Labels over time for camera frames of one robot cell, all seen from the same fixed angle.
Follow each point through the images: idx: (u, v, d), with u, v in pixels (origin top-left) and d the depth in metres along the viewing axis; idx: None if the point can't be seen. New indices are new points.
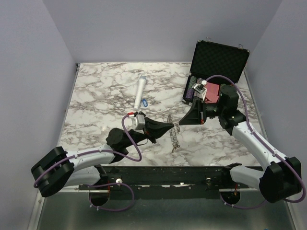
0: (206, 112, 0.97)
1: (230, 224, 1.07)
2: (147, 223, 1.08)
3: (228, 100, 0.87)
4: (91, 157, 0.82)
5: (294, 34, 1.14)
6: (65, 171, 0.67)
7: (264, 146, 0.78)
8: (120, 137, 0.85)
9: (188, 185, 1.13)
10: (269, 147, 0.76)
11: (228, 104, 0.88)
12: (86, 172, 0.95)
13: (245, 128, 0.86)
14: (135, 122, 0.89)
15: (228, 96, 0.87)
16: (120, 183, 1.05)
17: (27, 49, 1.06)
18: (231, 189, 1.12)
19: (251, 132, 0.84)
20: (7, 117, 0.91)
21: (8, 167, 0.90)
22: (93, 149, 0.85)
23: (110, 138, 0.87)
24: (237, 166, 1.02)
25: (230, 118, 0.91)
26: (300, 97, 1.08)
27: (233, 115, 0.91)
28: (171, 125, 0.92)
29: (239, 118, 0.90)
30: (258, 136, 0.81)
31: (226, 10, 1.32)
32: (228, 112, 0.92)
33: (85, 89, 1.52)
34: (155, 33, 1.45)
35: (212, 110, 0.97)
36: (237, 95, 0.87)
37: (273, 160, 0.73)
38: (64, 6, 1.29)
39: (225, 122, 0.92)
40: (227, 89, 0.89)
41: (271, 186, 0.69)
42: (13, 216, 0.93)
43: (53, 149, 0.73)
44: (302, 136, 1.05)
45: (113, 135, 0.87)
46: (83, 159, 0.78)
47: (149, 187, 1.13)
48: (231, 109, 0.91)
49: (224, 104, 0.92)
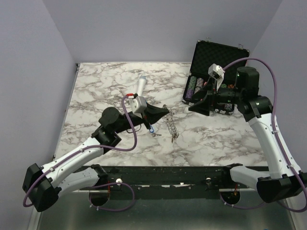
0: (219, 98, 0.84)
1: (230, 224, 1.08)
2: (147, 223, 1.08)
3: (248, 80, 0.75)
4: (71, 162, 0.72)
5: (294, 34, 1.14)
6: (45, 190, 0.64)
7: (280, 152, 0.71)
8: (115, 116, 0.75)
9: (188, 185, 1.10)
10: (286, 156, 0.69)
11: (248, 85, 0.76)
12: (83, 176, 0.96)
13: (267, 123, 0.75)
14: (136, 105, 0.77)
15: (246, 74, 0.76)
16: (120, 183, 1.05)
17: (27, 49, 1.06)
18: (231, 189, 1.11)
19: (273, 131, 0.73)
20: (7, 118, 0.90)
21: (8, 168, 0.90)
22: (74, 150, 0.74)
23: (103, 118, 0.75)
24: (238, 166, 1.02)
25: (251, 102, 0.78)
26: (300, 97, 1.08)
27: (255, 99, 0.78)
28: (166, 110, 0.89)
29: (262, 101, 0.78)
30: (279, 139, 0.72)
31: (226, 10, 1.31)
32: (247, 96, 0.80)
33: (85, 89, 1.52)
34: (155, 33, 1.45)
35: (228, 96, 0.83)
36: (257, 72, 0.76)
37: (285, 171, 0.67)
38: (64, 6, 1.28)
39: (246, 107, 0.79)
40: (244, 68, 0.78)
41: (271, 192, 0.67)
42: (14, 217, 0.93)
43: (29, 168, 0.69)
44: (302, 137, 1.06)
45: (108, 115, 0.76)
46: (62, 169, 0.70)
47: (149, 187, 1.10)
48: (252, 91, 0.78)
49: (243, 86, 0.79)
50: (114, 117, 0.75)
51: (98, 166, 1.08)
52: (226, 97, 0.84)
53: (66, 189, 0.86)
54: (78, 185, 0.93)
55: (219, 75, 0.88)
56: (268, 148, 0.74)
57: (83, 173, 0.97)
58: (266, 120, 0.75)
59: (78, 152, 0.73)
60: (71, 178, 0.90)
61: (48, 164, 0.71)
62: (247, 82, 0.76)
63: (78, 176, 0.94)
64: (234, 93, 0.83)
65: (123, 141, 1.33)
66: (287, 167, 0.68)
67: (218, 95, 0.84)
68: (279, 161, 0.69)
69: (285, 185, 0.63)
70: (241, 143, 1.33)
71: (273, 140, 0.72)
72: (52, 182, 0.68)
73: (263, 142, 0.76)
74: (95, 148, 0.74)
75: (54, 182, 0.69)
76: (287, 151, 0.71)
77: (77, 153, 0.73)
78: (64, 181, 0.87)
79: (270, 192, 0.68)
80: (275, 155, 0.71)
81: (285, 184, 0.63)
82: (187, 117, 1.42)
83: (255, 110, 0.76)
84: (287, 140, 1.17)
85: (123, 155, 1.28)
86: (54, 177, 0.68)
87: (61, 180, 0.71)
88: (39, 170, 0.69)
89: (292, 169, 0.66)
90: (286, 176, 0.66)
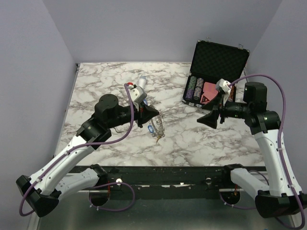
0: (226, 111, 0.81)
1: (230, 224, 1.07)
2: (147, 223, 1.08)
3: (256, 93, 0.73)
4: (58, 167, 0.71)
5: (295, 34, 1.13)
6: (37, 200, 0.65)
7: (282, 170, 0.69)
8: (114, 102, 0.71)
9: (188, 185, 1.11)
10: (288, 176, 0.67)
11: (256, 98, 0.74)
12: (82, 177, 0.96)
13: (273, 140, 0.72)
14: (137, 94, 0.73)
15: (254, 87, 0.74)
16: (121, 183, 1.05)
17: (27, 50, 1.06)
18: (231, 189, 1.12)
19: (278, 148, 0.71)
20: (7, 118, 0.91)
21: (8, 167, 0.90)
22: (60, 155, 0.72)
23: (101, 104, 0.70)
24: (238, 168, 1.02)
25: (259, 116, 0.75)
26: (300, 97, 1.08)
27: (263, 113, 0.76)
28: (156, 111, 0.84)
29: (271, 117, 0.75)
30: (283, 156, 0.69)
31: (226, 10, 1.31)
32: (255, 110, 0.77)
33: (85, 89, 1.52)
34: (155, 33, 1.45)
35: (235, 109, 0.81)
36: (265, 86, 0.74)
37: (285, 190, 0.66)
38: (64, 6, 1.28)
39: (253, 120, 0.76)
40: (253, 83, 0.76)
41: (268, 208, 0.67)
42: (14, 216, 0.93)
43: (18, 181, 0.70)
44: (302, 137, 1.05)
45: (106, 101, 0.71)
46: (50, 176, 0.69)
47: (149, 187, 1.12)
48: (260, 106, 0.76)
49: (251, 99, 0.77)
50: (112, 103, 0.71)
51: (97, 166, 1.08)
52: (232, 111, 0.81)
53: (65, 192, 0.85)
54: (78, 187, 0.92)
55: (226, 92, 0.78)
56: (270, 164, 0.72)
57: (82, 175, 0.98)
58: (271, 136, 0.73)
59: (64, 156, 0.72)
60: (70, 181, 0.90)
61: (35, 174, 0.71)
62: (254, 96, 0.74)
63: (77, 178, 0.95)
64: (242, 107, 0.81)
65: (123, 141, 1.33)
66: (288, 187, 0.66)
67: (225, 109, 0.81)
68: (280, 178, 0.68)
69: (283, 204, 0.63)
70: (241, 143, 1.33)
71: (276, 157, 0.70)
72: (41, 192, 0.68)
73: (265, 157, 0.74)
74: (81, 148, 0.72)
75: (45, 191, 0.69)
76: (289, 170, 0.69)
77: (64, 157, 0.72)
78: (63, 184, 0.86)
79: (267, 208, 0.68)
80: (277, 172, 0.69)
81: (283, 202, 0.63)
82: (187, 117, 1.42)
83: (262, 125, 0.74)
84: (287, 139, 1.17)
85: (123, 155, 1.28)
86: (43, 186, 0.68)
87: (52, 187, 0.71)
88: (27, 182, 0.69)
89: (292, 189, 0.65)
90: (286, 195, 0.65)
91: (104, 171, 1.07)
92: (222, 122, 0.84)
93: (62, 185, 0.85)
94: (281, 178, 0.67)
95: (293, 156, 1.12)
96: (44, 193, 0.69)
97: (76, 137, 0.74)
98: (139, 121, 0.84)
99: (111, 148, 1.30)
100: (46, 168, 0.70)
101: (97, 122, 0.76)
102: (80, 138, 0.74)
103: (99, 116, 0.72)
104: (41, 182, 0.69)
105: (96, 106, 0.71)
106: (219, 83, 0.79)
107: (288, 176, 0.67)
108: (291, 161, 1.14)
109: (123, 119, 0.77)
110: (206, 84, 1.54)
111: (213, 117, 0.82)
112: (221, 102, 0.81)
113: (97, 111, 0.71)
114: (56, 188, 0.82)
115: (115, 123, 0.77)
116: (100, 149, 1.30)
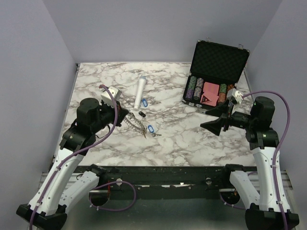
0: (233, 121, 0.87)
1: (230, 224, 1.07)
2: (147, 223, 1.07)
3: (262, 111, 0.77)
4: (53, 185, 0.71)
5: (295, 33, 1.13)
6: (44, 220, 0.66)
7: (273, 186, 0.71)
8: (96, 104, 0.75)
9: (188, 185, 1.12)
10: (277, 192, 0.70)
11: (261, 116, 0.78)
12: (82, 183, 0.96)
13: (268, 156, 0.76)
14: (113, 92, 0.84)
15: (262, 106, 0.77)
16: (120, 181, 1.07)
17: (27, 49, 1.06)
18: (231, 189, 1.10)
19: (272, 165, 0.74)
20: (7, 119, 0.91)
21: (8, 168, 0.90)
22: (51, 173, 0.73)
23: (83, 106, 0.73)
24: (239, 172, 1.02)
25: (259, 132, 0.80)
26: (300, 97, 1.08)
27: (264, 131, 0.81)
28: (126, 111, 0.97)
29: (271, 136, 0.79)
30: (276, 173, 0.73)
31: (226, 9, 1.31)
32: (258, 126, 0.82)
33: (85, 89, 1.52)
34: (155, 33, 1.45)
35: (241, 120, 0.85)
36: (273, 106, 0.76)
37: (273, 206, 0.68)
38: (64, 5, 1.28)
39: (253, 135, 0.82)
40: (263, 99, 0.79)
41: (256, 220, 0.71)
42: (13, 217, 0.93)
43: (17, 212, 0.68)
44: (302, 137, 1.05)
45: (87, 104, 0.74)
46: (50, 196, 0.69)
47: (149, 187, 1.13)
48: (264, 123, 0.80)
49: (256, 115, 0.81)
50: (94, 105, 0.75)
51: (94, 166, 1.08)
52: (239, 121, 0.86)
53: (71, 203, 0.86)
54: (81, 193, 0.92)
55: (238, 102, 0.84)
56: (262, 180, 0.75)
57: (81, 180, 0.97)
58: (267, 153, 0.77)
59: (55, 173, 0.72)
60: (72, 190, 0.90)
61: (33, 199, 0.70)
62: (260, 112, 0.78)
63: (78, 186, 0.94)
64: (247, 119, 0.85)
65: (123, 141, 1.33)
66: (276, 202, 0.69)
67: (231, 118, 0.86)
68: (269, 194, 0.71)
69: (268, 217, 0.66)
70: (241, 143, 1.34)
71: (269, 173, 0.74)
72: (46, 213, 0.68)
73: (260, 173, 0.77)
74: (71, 160, 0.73)
75: (50, 212, 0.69)
76: (280, 188, 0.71)
77: (56, 174, 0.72)
78: (65, 196, 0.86)
79: (256, 221, 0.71)
80: (267, 187, 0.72)
81: (269, 216, 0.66)
82: (187, 117, 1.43)
83: (260, 141, 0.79)
84: (287, 139, 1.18)
85: (123, 155, 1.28)
86: (46, 208, 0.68)
87: (55, 205, 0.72)
88: (28, 208, 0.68)
89: (280, 206, 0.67)
90: (272, 211, 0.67)
91: (102, 169, 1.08)
92: (225, 130, 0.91)
93: (64, 198, 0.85)
94: (270, 194, 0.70)
95: (293, 156, 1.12)
96: (49, 214, 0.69)
97: (62, 150, 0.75)
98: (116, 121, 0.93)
99: (111, 148, 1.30)
100: (43, 190, 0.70)
101: (78, 127, 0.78)
102: (64, 149, 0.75)
103: (81, 120, 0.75)
104: (41, 204, 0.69)
105: (77, 109, 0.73)
106: (231, 92, 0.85)
107: (277, 192, 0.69)
108: (290, 160, 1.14)
109: (103, 120, 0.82)
110: (207, 84, 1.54)
111: (219, 123, 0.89)
112: (230, 110, 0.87)
113: (79, 115, 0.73)
114: (60, 201, 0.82)
115: (98, 126, 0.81)
116: (100, 149, 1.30)
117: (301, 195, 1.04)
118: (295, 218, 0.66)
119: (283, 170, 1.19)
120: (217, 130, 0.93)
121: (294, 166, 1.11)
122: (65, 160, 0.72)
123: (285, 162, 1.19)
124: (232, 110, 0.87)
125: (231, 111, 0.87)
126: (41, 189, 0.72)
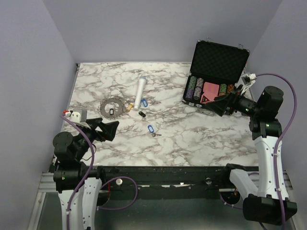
0: (238, 106, 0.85)
1: (230, 224, 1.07)
2: (146, 222, 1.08)
3: (269, 102, 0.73)
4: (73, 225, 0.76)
5: (295, 33, 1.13)
6: None
7: (272, 174, 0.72)
8: (69, 137, 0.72)
9: (188, 185, 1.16)
10: (277, 179, 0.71)
11: (267, 107, 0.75)
12: (92, 196, 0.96)
13: (269, 145, 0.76)
14: (77, 114, 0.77)
15: (270, 97, 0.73)
16: (121, 176, 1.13)
17: (27, 51, 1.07)
18: (230, 189, 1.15)
19: (273, 153, 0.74)
20: (7, 120, 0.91)
21: (8, 168, 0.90)
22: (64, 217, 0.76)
23: (58, 146, 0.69)
24: (238, 169, 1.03)
25: (262, 122, 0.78)
26: (299, 97, 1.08)
27: (267, 120, 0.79)
28: (116, 121, 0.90)
29: (275, 126, 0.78)
30: (276, 162, 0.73)
31: (226, 10, 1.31)
32: (263, 116, 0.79)
33: (85, 89, 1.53)
34: (154, 34, 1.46)
35: (246, 107, 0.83)
36: (281, 98, 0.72)
37: (271, 193, 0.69)
38: (64, 6, 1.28)
39: (255, 125, 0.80)
40: (272, 89, 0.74)
41: (253, 209, 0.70)
42: (14, 217, 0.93)
43: None
44: (302, 137, 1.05)
45: (60, 141, 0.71)
46: (75, 202, 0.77)
47: (149, 187, 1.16)
48: (269, 114, 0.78)
49: (262, 105, 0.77)
50: (68, 139, 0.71)
51: (100, 166, 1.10)
52: (243, 107, 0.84)
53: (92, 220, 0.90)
54: (88, 204, 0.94)
55: (250, 80, 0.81)
56: (263, 168, 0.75)
57: (87, 192, 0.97)
58: (270, 142, 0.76)
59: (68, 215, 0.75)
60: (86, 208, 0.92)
61: None
62: (266, 103, 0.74)
63: (86, 200, 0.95)
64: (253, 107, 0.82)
65: (123, 141, 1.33)
66: (275, 190, 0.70)
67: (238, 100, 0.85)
68: (268, 182, 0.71)
69: (266, 203, 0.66)
70: (241, 143, 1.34)
71: (269, 161, 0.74)
72: None
73: (260, 162, 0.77)
74: (76, 197, 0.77)
75: None
76: (280, 176, 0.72)
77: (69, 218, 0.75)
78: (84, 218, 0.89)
79: (252, 208, 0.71)
80: (266, 175, 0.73)
81: (265, 202, 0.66)
82: (187, 117, 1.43)
83: (262, 130, 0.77)
84: (287, 138, 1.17)
85: (123, 155, 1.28)
86: None
87: (80, 213, 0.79)
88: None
89: (278, 193, 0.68)
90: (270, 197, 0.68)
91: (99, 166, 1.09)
92: (230, 111, 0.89)
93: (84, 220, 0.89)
94: (269, 181, 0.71)
95: (294, 155, 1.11)
96: None
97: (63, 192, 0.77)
98: (105, 136, 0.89)
99: (111, 148, 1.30)
100: (69, 201, 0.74)
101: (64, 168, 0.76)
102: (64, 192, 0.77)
103: (64, 158, 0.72)
104: None
105: (55, 151, 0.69)
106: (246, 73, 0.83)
107: (276, 179, 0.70)
108: (291, 160, 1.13)
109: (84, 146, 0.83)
110: (207, 84, 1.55)
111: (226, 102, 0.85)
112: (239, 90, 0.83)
113: (58, 155, 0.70)
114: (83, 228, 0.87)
115: (80, 154, 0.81)
116: (100, 149, 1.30)
117: (301, 195, 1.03)
118: (292, 207, 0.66)
119: (283, 170, 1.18)
120: (221, 109, 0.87)
121: (294, 166, 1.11)
122: (72, 200, 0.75)
123: (285, 162, 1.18)
124: (242, 90, 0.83)
125: (242, 90, 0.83)
126: (64, 201, 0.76)
